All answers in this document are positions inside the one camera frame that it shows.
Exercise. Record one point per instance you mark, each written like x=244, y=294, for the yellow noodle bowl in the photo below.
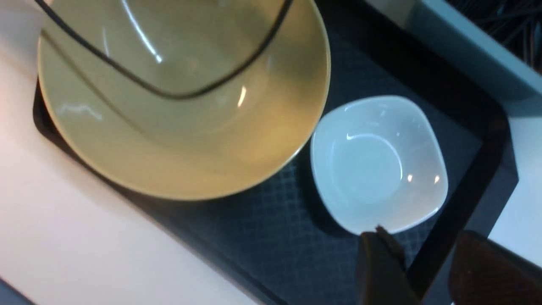
x=211, y=146

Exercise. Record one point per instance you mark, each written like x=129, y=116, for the blue-grey chopstick bin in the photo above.
x=491, y=66

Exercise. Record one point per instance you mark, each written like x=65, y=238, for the black serving tray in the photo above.
x=276, y=239

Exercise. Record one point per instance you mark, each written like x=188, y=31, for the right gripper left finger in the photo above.
x=380, y=271

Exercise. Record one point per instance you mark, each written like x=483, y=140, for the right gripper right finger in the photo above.
x=485, y=273

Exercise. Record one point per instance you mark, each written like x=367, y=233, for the pile of black chopsticks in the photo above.
x=515, y=24

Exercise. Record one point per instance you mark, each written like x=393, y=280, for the white square sauce dish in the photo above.
x=377, y=162

